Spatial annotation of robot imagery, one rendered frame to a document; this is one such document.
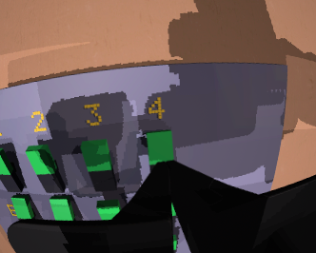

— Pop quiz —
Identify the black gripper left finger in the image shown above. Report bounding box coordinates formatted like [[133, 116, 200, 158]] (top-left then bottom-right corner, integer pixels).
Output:
[[7, 161, 174, 253]]

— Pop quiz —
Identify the grey switch panel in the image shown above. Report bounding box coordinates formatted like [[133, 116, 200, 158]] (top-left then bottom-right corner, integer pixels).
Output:
[[0, 63, 287, 235]]

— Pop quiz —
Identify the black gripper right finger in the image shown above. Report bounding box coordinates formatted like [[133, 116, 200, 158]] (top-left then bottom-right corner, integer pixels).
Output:
[[165, 160, 316, 253]]

